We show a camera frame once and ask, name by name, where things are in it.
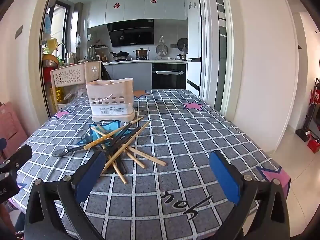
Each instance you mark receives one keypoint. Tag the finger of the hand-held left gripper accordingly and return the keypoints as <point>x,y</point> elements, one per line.
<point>18,158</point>

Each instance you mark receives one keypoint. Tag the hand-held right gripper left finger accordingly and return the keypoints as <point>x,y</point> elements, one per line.
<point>92,172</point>

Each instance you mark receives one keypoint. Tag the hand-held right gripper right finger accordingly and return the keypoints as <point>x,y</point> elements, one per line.
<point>223,177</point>

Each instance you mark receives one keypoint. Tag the pile of chopsticks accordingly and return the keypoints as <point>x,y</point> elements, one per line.
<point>145,158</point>

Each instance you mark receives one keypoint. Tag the cream utensil holder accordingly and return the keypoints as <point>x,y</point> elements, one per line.
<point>110,110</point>

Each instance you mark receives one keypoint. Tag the pink chair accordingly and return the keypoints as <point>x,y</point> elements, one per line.
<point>11,130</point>

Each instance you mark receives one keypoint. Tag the translucent blue spoon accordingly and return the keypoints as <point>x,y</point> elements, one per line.
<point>87,138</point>

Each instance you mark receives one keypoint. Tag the grey checked star tablecloth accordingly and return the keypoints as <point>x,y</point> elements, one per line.
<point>187,142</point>

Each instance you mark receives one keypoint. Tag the red box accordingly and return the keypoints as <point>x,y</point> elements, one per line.
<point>314,145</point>

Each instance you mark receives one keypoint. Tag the cream perforated storage cart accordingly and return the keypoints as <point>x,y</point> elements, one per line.
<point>72,75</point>

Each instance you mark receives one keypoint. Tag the black bag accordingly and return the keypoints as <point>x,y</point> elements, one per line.
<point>105,72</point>

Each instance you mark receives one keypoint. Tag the kitchen counter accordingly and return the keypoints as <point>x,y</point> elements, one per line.
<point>130,75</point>

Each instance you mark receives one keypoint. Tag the black upright stand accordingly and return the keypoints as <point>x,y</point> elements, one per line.
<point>311,115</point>

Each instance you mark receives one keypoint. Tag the black built-in oven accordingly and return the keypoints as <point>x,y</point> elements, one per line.
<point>168,78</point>

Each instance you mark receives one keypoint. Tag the glass jar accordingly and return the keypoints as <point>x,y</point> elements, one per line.
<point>91,53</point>

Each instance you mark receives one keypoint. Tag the yellow cloth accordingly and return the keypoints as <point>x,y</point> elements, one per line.
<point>53,45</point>

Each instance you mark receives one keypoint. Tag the curved kitchen faucet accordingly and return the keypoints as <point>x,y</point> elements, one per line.
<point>62,46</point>

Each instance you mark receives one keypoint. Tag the black wok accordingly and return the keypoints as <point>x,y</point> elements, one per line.
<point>120,54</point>

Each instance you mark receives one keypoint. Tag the copper cooking pot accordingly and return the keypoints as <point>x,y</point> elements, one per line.
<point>141,52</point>

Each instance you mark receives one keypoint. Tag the blue plastic bag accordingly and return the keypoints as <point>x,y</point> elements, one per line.
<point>47,25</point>

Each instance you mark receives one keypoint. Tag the white refrigerator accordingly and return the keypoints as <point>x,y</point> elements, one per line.
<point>193,42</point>

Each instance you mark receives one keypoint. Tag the round black pan lid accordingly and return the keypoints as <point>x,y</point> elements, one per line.
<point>182,43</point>

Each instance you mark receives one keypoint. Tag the round metal steamer rack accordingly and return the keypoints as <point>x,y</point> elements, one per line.
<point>161,50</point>

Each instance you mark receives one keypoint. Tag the black range hood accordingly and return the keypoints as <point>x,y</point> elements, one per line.
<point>132,33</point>

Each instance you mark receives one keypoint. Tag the white wall cabinets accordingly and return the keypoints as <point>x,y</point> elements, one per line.
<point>137,7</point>

